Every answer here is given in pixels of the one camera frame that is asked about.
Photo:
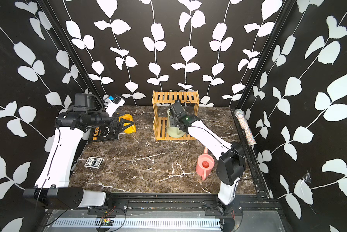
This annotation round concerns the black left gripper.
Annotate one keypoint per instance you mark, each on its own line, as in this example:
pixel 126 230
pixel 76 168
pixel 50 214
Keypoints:
pixel 114 126

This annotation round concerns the yellow plastic watering can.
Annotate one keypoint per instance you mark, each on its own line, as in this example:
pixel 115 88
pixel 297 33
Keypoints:
pixel 127 124

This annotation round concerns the light green watering can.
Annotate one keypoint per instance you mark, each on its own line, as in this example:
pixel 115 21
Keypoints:
pixel 172 130

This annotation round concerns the wooden slatted two-tier shelf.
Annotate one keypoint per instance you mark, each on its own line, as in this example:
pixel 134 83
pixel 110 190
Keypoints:
pixel 160 124

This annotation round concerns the pink plastic watering can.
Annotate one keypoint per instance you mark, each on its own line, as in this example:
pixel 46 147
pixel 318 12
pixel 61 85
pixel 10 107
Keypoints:
pixel 205 164

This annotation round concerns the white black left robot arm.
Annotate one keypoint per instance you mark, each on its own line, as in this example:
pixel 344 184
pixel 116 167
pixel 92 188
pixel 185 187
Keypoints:
pixel 52 189

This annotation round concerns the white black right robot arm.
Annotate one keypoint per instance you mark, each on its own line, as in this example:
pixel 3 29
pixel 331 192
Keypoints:
pixel 230 156

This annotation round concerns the black book with gold title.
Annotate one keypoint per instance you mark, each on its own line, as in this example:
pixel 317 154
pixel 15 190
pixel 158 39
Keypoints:
pixel 103 134

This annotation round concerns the black playing card box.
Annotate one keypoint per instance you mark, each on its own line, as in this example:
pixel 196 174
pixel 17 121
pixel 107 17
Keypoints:
pixel 93 162

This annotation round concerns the glitter microphone on stand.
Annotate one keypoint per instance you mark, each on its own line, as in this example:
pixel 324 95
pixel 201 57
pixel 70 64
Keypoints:
pixel 240 115

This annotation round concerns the small green circuit board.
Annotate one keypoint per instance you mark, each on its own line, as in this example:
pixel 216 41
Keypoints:
pixel 106 222

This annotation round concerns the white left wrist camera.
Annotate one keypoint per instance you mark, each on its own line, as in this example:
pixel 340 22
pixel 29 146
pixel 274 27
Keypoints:
pixel 112 103

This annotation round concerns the white slotted cable duct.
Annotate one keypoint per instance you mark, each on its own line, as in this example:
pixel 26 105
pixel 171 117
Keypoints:
pixel 146 223

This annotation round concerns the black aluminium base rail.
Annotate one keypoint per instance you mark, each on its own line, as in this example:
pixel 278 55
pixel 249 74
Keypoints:
pixel 209 204

